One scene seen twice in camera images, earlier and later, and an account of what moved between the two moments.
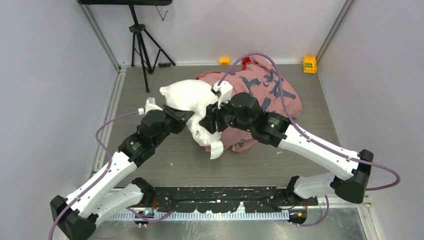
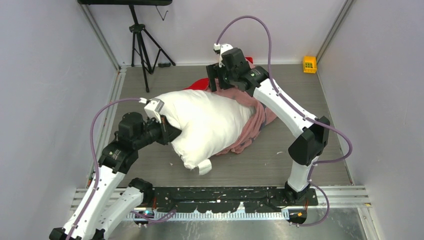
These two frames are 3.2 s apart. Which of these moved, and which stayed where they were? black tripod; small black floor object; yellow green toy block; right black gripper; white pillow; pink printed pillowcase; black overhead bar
Moved: white pillow; right black gripper; pink printed pillowcase
Stayed: black tripod; small black floor object; yellow green toy block; black overhead bar
